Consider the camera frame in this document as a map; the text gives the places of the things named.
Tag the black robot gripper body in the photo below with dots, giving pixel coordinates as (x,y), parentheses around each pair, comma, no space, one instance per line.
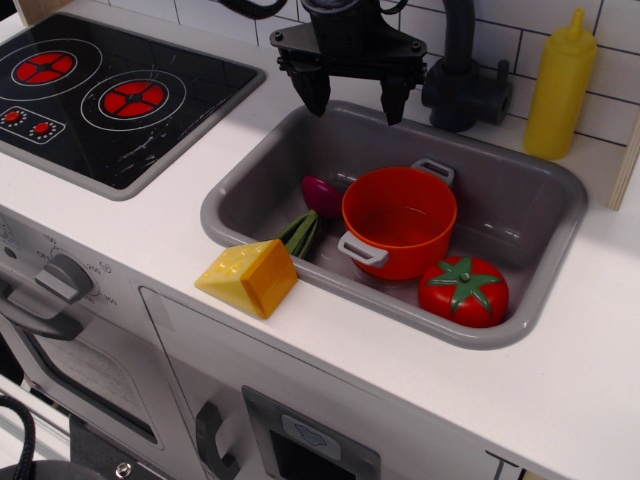
(349,39)

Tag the dark grey toy faucet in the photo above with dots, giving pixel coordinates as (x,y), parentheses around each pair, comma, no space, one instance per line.
(454,89)

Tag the toy oven door window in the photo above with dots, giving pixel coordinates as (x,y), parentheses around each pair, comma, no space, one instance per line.
(104,375)

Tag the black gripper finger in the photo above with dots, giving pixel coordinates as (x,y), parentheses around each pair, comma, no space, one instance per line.
(393,98)
(312,84)

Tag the orange toy pot grey handles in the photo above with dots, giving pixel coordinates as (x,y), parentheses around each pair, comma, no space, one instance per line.
(399,220)

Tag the yellow squeeze bottle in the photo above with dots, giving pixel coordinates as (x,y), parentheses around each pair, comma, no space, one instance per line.
(564,74)

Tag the dark cabinet door handle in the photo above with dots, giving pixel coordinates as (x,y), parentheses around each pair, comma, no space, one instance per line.
(208,423)

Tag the grey oven knob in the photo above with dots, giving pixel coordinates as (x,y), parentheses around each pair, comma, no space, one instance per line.
(65,278)

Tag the black toy stovetop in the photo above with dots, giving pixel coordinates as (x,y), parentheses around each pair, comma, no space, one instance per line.
(106,109)

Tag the red toy tomato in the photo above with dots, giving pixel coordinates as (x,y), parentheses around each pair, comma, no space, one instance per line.
(468,291)

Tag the yellow toy cheese wedge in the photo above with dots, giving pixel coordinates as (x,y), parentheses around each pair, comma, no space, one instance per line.
(254,278)

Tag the grey plastic sink basin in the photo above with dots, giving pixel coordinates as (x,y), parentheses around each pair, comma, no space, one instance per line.
(517,212)

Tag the grey dishwasher control panel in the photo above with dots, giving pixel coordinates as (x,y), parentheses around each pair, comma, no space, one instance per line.
(295,446)

